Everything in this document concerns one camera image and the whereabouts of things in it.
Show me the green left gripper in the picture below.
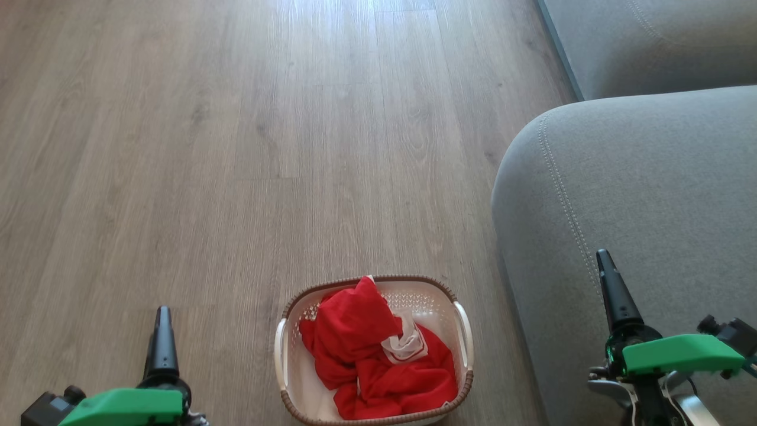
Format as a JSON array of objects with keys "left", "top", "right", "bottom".
[{"left": 58, "top": 306, "right": 193, "bottom": 426}]

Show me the red garment with white trim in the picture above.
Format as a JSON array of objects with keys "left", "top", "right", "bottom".
[{"left": 299, "top": 275, "right": 459, "bottom": 421}]

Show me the white laundry basket brown rim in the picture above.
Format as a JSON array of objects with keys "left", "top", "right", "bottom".
[{"left": 274, "top": 274, "right": 475, "bottom": 426}]

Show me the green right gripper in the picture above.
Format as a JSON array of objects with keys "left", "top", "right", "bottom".
[{"left": 596, "top": 248, "right": 746, "bottom": 380}]

